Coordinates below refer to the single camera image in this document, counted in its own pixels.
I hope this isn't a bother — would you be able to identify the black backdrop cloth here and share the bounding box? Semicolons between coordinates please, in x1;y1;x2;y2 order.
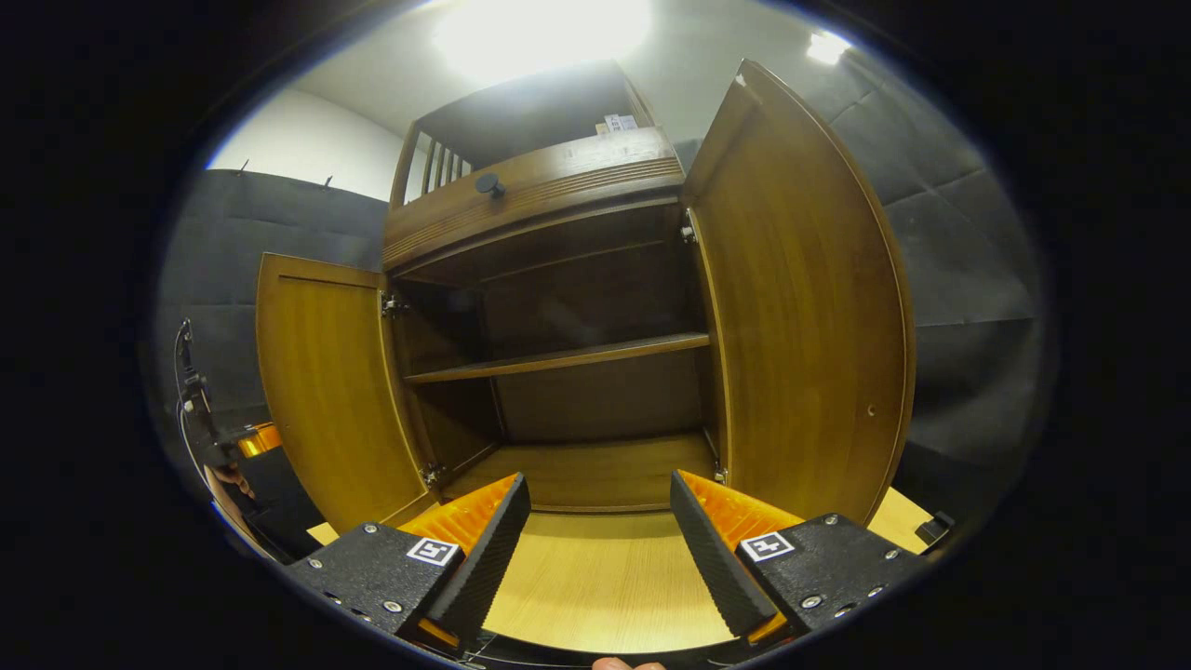
154;51;1048;522

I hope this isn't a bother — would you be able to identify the wooden inner shelf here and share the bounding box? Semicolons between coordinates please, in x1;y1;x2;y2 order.
405;332;713;385

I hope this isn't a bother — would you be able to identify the brown wooden shoe cabinet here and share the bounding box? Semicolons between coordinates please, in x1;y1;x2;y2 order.
256;59;917;533

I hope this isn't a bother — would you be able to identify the wooden cabinet door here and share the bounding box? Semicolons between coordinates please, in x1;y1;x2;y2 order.
682;59;917;527
256;253;436;533

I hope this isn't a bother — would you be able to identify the black cable with clamp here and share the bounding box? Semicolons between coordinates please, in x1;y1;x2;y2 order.
174;318;234;466

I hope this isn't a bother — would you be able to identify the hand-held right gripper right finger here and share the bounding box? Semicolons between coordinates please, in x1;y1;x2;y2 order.
670;469;933;647

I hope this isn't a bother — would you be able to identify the small black object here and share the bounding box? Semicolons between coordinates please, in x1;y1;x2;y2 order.
915;510;957;548

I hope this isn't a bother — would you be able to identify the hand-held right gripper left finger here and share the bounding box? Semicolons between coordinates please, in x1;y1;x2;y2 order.
282;472;532;650

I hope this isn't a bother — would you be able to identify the large ceiling light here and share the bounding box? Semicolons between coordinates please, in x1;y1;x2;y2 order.
433;0;652;85

